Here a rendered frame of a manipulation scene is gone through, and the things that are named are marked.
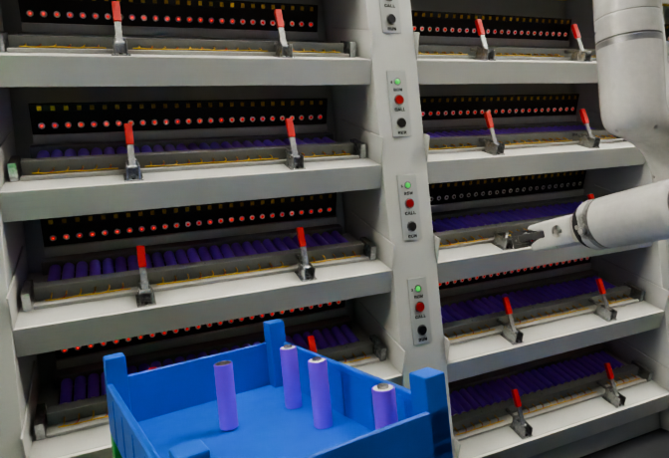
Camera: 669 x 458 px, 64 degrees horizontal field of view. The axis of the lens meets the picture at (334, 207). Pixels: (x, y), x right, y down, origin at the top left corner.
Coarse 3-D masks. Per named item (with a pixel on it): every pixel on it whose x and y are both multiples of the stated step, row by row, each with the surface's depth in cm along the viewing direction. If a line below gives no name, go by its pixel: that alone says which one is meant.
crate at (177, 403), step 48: (144, 384) 57; (192, 384) 60; (240, 384) 62; (336, 384) 53; (432, 384) 39; (144, 432) 53; (192, 432) 52; (240, 432) 51; (288, 432) 50; (336, 432) 49; (384, 432) 37; (432, 432) 39
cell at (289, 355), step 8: (288, 344) 57; (280, 352) 56; (288, 352) 56; (296, 352) 56; (288, 360) 56; (296, 360) 56; (288, 368) 56; (296, 368) 56; (288, 376) 56; (296, 376) 56; (288, 384) 56; (296, 384) 56; (288, 392) 56; (296, 392) 56; (288, 400) 56; (296, 400) 56; (288, 408) 56
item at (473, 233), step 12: (552, 216) 122; (468, 228) 112; (480, 228) 113; (492, 228) 113; (504, 228) 115; (516, 228) 116; (444, 240) 109; (456, 240) 109; (468, 240) 112; (480, 240) 111
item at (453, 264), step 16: (560, 192) 135; (576, 192) 137; (592, 192) 139; (608, 192) 135; (432, 208) 121; (448, 208) 122; (464, 208) 124; (448, 256) 104; (464, 256) 105; (480, 256) 105; (496, 256) 107; (512, 256) 108; (528, 256) 110; (544, 256) 112; (560, 256) 114; (576, 256) 116; (448, 272) 103; (464, 272) 105; (480, 272) 106; (496, 272) 108
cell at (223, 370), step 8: (224, 360) 53; (216, 368) 51; (224, 368) 51; (232, 368) 52; (216, 376) 51; (224, 376) 51; (232, 376) 52; (216, 384) 52; (224, 384) 51; (232, 384) 52; (216, 392) 52; (224, 392) 51; (232, 392) 52; (224, 400) 51; (232, 400) 52; (224, 408) 51; (232, 408) 52; (224, 416) 51; (232, 416) 51; (224, 424) 51; (232, 424) 51
